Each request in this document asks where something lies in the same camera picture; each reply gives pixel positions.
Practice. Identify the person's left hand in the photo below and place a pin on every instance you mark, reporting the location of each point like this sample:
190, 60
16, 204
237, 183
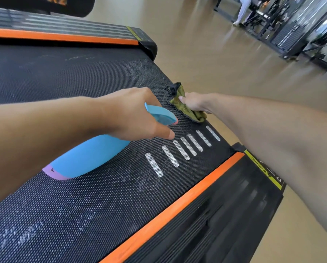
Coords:
130, 115

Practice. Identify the person's right hand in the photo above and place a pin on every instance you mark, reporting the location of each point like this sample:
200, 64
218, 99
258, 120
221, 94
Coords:
196, 103

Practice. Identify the person's right thumb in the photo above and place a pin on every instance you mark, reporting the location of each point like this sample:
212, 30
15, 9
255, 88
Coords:
184, 101

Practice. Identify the olive green cleaning cloth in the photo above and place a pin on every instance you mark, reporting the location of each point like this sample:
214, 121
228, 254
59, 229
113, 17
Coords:
184, 106

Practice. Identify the blue spray bottle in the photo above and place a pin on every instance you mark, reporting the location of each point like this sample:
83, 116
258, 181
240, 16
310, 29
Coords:
103, 152

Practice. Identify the person's right forearm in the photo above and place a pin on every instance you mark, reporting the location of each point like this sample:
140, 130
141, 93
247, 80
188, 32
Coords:
278, 147

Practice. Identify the person's left forearm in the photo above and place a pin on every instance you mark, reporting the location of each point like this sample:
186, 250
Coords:
42, 139

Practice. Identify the black orange treadmill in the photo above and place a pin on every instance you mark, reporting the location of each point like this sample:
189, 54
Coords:
125, 175

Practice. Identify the black gym bench machine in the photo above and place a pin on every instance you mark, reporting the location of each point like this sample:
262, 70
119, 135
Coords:
234, 8

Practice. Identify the black weight stack machine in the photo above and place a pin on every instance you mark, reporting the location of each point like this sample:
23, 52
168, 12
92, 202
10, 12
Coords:
289, 35

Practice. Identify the grey gym machine frame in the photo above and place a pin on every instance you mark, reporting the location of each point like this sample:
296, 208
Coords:
321, 38

